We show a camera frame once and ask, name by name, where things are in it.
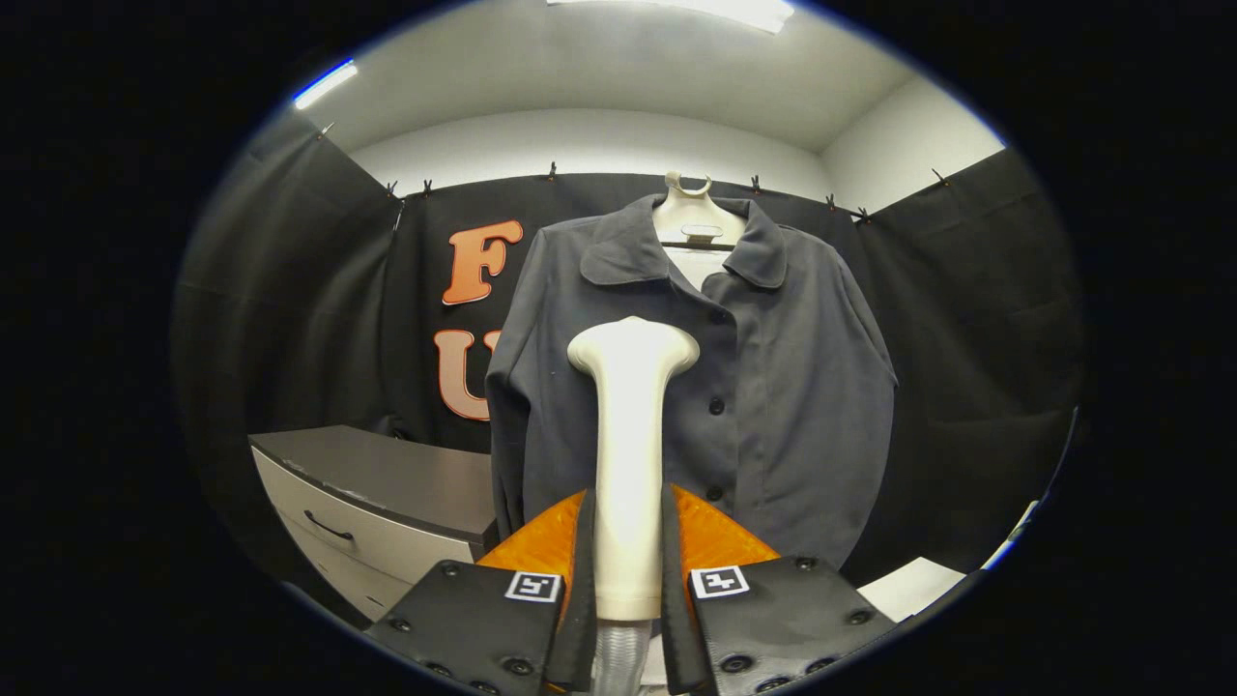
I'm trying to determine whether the white garment steamer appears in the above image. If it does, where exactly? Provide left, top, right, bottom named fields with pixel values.
left=566, top=315, right=701, bottom=622

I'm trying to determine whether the black backdrop cloth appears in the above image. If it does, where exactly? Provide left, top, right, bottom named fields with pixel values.
left=174, top=111, right=1083, bottom=586

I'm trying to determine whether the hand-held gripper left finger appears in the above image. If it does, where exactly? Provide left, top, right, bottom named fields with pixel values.
left=365, top=488, right=600, bottom=695

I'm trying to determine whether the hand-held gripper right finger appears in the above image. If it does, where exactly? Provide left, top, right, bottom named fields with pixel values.
left=660, top=483, right=898, bottom=695

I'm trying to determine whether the white mannequin torso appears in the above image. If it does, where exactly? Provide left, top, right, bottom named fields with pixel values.
left=652, top=172, right=750, bottom=291

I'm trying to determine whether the white square table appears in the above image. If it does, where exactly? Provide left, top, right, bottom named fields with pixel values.
left=855, top=556, right=967, bottom=624

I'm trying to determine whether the ceiling strip light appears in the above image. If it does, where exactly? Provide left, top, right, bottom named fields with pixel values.
left=293, top=60, right=359, bottom=110

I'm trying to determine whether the grey button shirt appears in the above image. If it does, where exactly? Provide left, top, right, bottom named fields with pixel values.
left=485, top=193, right=900, bottom=571

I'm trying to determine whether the grey drawer cabinet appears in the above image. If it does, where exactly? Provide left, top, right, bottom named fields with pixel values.
left=249, top=425, right=502, bottom=622

